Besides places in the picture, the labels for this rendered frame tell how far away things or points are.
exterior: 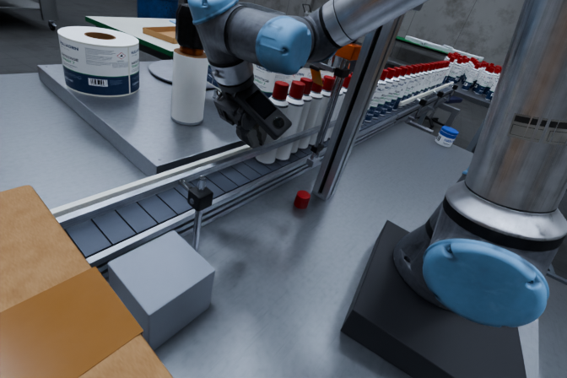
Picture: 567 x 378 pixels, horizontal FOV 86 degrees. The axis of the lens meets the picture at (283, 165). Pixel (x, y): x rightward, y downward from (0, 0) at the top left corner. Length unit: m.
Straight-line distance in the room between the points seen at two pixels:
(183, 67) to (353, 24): 0.46
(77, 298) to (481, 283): 0.36
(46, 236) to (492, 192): 0.38
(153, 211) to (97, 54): 0.54
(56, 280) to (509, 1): 9.26
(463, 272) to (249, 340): 0.30
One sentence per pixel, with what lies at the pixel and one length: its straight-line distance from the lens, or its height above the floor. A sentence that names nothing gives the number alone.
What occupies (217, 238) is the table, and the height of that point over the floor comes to 0.83.
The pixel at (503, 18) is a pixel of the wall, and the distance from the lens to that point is 9.27.
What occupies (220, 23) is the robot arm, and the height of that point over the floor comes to 1.20.
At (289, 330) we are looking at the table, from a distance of 0.53.
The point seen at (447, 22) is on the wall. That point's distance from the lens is 9.24.
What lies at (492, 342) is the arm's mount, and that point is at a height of 0.88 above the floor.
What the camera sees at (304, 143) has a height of 0.90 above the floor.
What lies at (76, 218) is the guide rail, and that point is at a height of 0.96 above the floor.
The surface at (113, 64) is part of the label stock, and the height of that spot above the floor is 0.98.
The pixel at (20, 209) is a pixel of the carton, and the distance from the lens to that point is 0.25.
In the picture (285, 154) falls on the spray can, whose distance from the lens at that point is 0.79.
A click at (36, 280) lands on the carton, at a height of 1.12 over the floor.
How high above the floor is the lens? 1.28
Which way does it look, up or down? 31 degrees down
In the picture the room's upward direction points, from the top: 15 degrees clockwise
